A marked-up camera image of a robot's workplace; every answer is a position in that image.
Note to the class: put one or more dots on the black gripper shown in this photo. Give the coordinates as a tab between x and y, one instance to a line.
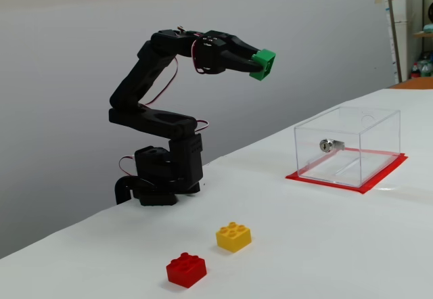
229	49

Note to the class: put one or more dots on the orange table top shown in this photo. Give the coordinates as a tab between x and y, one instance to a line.
416	83

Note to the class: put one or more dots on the red lego brick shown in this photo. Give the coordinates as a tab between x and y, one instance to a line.
186	270

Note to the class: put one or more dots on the yellow lego brick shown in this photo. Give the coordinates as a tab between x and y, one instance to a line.
233	238

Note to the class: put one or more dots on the red capped dark bottle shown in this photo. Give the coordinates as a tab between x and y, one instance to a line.
415	72

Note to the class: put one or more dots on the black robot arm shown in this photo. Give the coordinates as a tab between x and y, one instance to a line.
152	72

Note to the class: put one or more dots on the metal shelf rack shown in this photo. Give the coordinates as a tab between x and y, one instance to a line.
394	42

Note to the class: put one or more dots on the silver metal box lock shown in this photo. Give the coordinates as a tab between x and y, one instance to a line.
326	145

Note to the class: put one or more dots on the teal object on shelf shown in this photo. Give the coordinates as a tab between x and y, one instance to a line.
429	28

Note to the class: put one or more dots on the green plastic bottle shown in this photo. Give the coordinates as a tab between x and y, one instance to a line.
427	67

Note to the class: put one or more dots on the red tape square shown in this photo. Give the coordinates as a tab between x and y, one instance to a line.
382	177

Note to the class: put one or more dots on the white cabinet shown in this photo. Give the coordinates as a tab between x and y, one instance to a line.
400	42

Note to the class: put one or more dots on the green lego brick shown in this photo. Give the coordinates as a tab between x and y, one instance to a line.
265	64

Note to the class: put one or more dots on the transparent plastic box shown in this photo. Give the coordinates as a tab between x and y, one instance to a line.
348	143

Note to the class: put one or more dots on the black table clamp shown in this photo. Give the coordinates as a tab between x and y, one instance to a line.
121	190

